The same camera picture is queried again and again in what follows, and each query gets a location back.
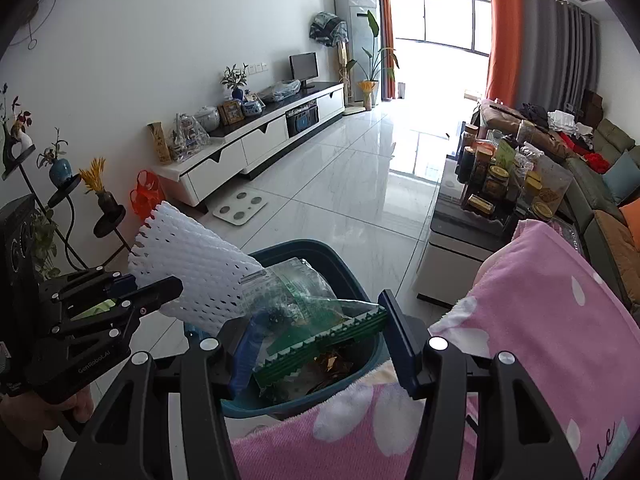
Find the glass ship ornament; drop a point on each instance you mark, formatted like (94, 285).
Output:
(187, 135)

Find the clear plastic bag of items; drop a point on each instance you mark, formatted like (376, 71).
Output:
(281, 90)

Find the white TV cabinet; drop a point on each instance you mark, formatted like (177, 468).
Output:
(225, 160)

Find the white standing air conditioner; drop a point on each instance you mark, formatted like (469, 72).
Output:
(357, 45)

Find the white wall sockets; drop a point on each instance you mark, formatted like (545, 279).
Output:
(257, 67)

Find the green sectional sofa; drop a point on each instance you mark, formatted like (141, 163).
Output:
(615, 240)

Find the white ceramic jar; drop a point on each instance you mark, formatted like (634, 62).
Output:
(206, 118)

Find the orange pillow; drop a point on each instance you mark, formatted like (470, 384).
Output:
(632, 210)

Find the yellow patterned box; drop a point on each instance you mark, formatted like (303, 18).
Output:
(160, 143)

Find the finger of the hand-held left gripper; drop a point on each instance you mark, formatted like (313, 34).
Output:
(155, 296)
(122, 285)

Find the white swan flower ornament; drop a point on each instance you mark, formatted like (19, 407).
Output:
(15, 135)

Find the large window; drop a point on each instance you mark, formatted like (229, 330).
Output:
(440, 20)

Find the tall leafy plant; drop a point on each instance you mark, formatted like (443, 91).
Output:
(375, 60)

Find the brown cardboard box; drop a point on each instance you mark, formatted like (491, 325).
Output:
(592, 107)

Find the orange and grey curtain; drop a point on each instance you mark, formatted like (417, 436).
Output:
(540, 45)

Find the person's left hand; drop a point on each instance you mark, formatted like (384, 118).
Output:
(55, 415)

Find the black audio device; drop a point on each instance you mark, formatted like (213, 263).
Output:
(301, 120)

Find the person's left forearm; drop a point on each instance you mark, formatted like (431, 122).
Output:
(20, 455)

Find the group of jars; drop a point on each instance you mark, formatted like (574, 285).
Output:
(500, 175)

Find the blue-grey pillow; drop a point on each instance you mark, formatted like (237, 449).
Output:
(624, 177)

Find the black speaker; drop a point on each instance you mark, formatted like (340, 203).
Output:
(17, 240)

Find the dark teal trash bin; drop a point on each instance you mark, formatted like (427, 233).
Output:
(350, 280)

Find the yellow wheat in dark vase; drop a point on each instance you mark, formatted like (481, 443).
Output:
(102, 190)

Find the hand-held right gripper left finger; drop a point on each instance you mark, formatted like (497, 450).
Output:
(246, 360)

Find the clear green-printed plastic bag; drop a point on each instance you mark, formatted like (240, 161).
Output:
(310, 300)

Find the framed picture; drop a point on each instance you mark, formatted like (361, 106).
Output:
(231, 112)

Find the covered standing fan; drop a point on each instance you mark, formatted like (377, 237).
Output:
(327, 30)

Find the white foam fruit net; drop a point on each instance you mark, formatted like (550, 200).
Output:
(195, 265)

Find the coffee table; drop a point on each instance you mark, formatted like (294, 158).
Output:
(460, 250)

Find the pile of clothes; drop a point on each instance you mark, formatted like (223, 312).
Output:
(565, 130)

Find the black metal plant stand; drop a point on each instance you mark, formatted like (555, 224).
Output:
(107, 220)

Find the gold foil wrapper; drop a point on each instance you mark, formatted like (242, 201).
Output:
(330, 367)

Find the grey and red curtain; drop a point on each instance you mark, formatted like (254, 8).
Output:
(386, 30)

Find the black monitor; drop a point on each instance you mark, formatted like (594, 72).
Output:
(303, 67)

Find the pink floral blanket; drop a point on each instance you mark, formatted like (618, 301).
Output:
(540, 340)

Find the potted plant in blue vase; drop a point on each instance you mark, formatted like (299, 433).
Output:
(235, 82)

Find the blue and white porcelain bowl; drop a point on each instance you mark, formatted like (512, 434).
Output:
(252, 107)

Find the small plant in teal vase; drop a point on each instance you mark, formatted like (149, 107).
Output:
(56, 162)

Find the white bathroom scale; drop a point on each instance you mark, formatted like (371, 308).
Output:
(240, 208)

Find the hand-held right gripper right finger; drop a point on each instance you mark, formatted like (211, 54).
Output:
(402, 350)

